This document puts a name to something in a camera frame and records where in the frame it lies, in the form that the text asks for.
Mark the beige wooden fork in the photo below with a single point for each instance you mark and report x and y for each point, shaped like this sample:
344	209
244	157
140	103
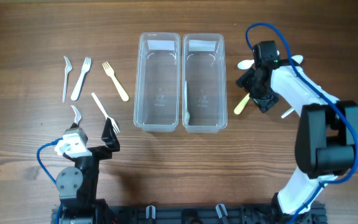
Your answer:
111	73

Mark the clear plastic container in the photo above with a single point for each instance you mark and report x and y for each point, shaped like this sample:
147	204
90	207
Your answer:
156	104
204	93

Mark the left clear plastic container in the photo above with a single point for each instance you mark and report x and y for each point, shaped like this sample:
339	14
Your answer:
156	104

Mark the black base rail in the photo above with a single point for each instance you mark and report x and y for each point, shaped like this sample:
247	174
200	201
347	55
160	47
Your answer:
243	214

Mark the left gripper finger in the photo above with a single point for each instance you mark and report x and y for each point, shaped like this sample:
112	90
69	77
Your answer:
74	125
109	135

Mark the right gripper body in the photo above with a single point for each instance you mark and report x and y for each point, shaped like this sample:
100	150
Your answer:
266	101

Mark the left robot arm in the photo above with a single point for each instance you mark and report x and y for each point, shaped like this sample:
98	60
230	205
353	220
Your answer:
77	185

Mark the white slim spoon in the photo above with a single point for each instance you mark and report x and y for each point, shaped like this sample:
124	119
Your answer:
297	58

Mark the white slim plastic fork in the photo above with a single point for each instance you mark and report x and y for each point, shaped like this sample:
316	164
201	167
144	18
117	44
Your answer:
101	107

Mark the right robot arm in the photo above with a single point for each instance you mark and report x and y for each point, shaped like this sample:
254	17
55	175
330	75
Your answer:
326	146

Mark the right clear plastic container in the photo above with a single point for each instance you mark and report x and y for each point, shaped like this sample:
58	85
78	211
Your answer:
204	93

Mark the white thick-handled spoon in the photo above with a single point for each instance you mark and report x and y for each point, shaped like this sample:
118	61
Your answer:
245	64

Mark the white small spoon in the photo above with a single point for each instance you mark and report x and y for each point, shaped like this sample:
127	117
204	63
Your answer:
287	113

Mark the thin clear plastic fork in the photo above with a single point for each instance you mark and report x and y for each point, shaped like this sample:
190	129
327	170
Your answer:
68	68

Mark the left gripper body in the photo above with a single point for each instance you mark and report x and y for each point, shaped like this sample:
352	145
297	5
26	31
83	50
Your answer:
96	152

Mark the yellow plastic spoon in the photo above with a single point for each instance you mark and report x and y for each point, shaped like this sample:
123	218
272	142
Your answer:
242	104

